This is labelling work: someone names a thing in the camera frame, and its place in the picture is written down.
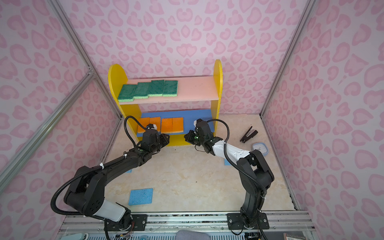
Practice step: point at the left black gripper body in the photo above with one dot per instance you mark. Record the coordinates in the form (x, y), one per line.
(162, 141)

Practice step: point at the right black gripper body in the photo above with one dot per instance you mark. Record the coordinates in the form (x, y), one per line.
(199, 140)

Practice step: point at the orange sponge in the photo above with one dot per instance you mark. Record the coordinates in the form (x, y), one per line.
(156, 122)
(167, 125)
(143, 124)
(178, 125)

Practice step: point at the green sponge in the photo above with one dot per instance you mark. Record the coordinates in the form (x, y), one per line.
(170, 88)
(156, 88)
(127, 93)
(142, 90)

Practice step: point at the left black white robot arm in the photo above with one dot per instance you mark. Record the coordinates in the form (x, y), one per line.
(84, 194)

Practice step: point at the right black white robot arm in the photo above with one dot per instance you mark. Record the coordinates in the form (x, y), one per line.
(255, 174)

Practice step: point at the yellow shelf with coloured boards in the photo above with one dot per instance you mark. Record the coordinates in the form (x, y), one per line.
(190, 89)

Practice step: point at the black clip tool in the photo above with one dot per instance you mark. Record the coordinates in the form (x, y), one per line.
(249, 135)

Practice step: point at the small blue white clock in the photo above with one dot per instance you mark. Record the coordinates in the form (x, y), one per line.
(261, 147)

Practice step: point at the left aluminium frame beam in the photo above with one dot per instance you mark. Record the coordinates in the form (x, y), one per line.
(19, 160)

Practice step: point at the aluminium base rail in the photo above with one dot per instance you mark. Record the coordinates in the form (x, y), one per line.
(277, 225)

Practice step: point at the right aluminium frame post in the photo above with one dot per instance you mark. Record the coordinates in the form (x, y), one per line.
(309, 9)

